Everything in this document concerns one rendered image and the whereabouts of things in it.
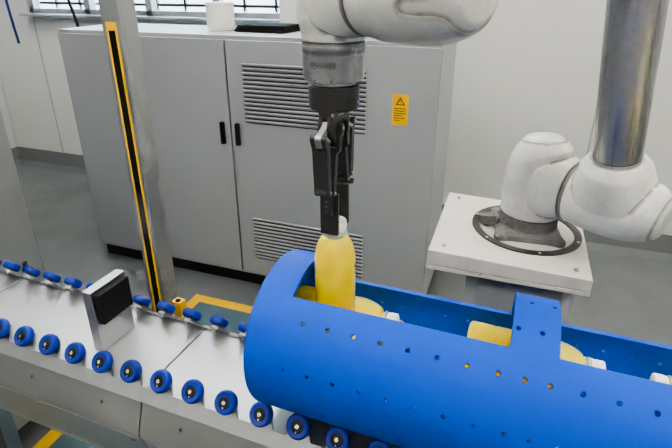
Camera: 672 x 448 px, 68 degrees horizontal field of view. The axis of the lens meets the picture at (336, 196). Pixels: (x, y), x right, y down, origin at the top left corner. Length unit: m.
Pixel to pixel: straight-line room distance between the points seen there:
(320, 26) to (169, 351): 0.82
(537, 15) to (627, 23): 2.44
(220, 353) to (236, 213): 1.78
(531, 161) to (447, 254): 0.31
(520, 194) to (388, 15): 0.88
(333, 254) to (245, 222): 2.11
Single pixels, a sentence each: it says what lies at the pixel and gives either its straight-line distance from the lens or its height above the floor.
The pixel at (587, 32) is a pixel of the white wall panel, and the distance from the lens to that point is 3.54.
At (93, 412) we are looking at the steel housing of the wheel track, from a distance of 1.26.
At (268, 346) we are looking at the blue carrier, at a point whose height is 1.15.
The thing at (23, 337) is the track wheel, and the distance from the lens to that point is 1.34.
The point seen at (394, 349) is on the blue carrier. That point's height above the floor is 1.19.
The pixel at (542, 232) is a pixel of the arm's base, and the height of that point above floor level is 1.08.
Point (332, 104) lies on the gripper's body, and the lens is 0.71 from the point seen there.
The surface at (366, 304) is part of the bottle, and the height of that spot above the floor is 1.14.
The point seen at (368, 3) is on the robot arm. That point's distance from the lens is 0.60.
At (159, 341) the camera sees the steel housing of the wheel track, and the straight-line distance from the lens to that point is 1.27.
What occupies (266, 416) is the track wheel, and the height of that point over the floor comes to 0.97.
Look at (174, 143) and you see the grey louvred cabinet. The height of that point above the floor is 0.85.
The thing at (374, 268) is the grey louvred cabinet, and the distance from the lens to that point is 2.71.
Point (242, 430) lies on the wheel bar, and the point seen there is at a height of 0.92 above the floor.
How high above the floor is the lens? 1.69
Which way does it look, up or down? 23 degrees down
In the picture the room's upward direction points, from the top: straight up
